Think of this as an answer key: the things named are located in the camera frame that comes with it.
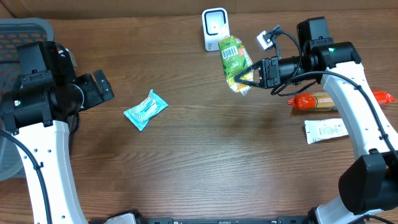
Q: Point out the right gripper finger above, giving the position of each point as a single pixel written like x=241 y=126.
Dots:
x=239 y=79
x=255 y=66

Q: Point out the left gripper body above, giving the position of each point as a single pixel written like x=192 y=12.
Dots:
x=92 y=94

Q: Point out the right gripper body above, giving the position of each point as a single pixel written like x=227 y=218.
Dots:
x=273 y=64

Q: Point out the green snack packet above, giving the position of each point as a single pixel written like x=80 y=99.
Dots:
x=234 y=59

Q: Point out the orange spaghetti packet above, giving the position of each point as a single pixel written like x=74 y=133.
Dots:
x=322 y=100

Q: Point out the teal wet wipes packet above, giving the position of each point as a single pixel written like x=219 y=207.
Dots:
x=140 y=114

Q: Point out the white cream tube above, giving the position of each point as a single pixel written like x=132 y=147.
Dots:
x=319 y=130

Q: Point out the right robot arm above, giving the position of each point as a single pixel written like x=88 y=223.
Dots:
x=369 y=185

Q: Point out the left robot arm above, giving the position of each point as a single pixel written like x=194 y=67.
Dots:
x=36 y=121

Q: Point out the white barcode scanner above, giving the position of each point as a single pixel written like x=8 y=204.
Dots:
x=215 y=27

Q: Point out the grey plastic basket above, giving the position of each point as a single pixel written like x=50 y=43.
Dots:
x=15 y=32

